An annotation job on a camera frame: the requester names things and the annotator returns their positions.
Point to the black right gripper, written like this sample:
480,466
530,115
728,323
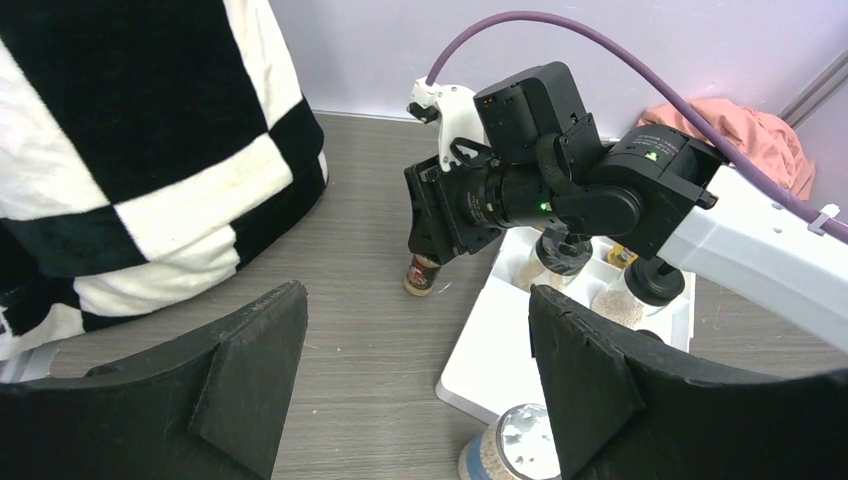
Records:
539,142

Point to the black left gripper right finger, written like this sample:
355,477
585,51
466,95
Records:
624,405

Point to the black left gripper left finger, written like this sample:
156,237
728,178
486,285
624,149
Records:
209,404

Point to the blue-label silver-top shaker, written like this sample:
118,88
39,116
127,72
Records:
518,445

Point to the taped black-lid grinder jar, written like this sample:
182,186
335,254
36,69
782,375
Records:
555,259

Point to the black-lid knob grinder jar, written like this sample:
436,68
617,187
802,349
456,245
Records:
641,290

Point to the yellow-label sauce bottle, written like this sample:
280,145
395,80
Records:
620,257

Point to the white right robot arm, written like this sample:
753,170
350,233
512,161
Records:
661,193

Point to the pink cloth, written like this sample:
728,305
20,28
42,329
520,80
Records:
765,139

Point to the black white checkered blanket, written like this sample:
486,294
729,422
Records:
149,151

